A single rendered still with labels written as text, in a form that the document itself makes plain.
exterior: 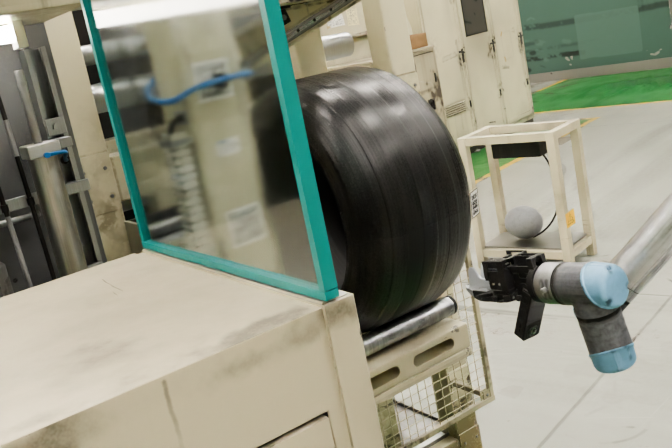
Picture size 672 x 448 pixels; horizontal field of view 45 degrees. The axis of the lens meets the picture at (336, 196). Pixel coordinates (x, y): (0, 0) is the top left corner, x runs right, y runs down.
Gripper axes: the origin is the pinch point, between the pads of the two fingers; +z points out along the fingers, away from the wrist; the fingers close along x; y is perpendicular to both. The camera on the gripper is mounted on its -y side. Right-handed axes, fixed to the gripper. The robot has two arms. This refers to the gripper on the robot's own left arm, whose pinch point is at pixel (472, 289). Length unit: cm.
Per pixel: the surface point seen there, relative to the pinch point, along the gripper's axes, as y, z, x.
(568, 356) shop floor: -86, 120, -145
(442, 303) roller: -6.4, 18.9, -6.6
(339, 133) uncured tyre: 37.1, 8.8, 15.2
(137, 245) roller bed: 23, 71, 39
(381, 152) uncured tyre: 31.5, 3.8, 10.3
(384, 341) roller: -8.2, 18.3, 11.6
